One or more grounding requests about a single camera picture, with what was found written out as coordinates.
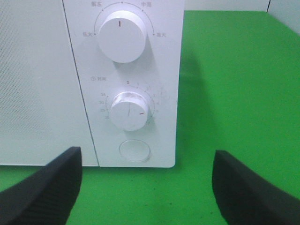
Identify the white microwave door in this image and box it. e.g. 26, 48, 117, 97
0, 0, 98, 166

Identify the white microwave oven body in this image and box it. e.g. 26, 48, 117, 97
0, 0, 184, 168

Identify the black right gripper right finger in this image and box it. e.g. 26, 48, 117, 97
212, 150, 300, 225

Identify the white upper power knob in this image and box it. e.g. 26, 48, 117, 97
97, 10, 147, 63

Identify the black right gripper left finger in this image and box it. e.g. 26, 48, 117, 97
0, 147, 83, 225

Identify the white lower timer knob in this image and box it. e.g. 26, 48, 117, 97
109, 91, 149, 131

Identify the round door release button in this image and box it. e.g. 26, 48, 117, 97
119, 139, 150, 162

